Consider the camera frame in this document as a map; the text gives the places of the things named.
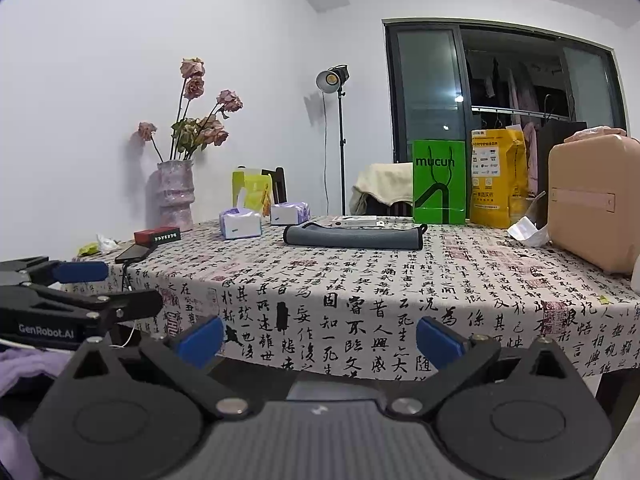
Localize white cable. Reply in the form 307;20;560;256
0;327;139;350

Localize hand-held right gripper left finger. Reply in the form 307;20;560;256
54;316;251;420

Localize dark wooden chair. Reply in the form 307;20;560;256
260;166;288;205

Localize clear plastic container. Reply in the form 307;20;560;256
509;190;549;229

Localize black phone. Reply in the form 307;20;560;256
114;242;153;265

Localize purple garment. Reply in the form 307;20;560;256
0;346;68;480

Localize black bag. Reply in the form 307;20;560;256
534;120;589;197

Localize red box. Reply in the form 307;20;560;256
133;227;181;246

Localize white plastic packet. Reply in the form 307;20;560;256
507;215;551;248

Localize flat white box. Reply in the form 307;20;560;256
331;214;379;229

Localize yellow printed paper bag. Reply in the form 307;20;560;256
470;128;531;230

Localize cream cloth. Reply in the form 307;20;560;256
349;162;415;216

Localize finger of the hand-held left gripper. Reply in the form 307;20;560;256
21;284;164;326
0;256;110;289

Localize yellow-green bag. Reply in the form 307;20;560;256
231;168;275;211

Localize calligraphy printed tablecloth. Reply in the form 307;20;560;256
60;214;640;382

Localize grey pencil case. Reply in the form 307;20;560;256
283;222;427;251

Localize black floor lamp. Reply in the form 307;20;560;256
315;64;350;216

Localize hanging clothes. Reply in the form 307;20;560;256
465;57;543;196

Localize dried pink rose bouquet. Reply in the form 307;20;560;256
137;57;245;162

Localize pink mottled ceramic vase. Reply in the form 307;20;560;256
156;159;195;233

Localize dark framed sliding glass door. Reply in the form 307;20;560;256
382;18;632;222

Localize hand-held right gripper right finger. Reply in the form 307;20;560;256
387;316;597;419

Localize pink cloth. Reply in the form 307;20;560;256
563;127;629;144

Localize purple white tissue pack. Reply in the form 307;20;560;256
219;207;264;240
270;201;311;226

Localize green paper bag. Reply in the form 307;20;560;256
412;139;469;225

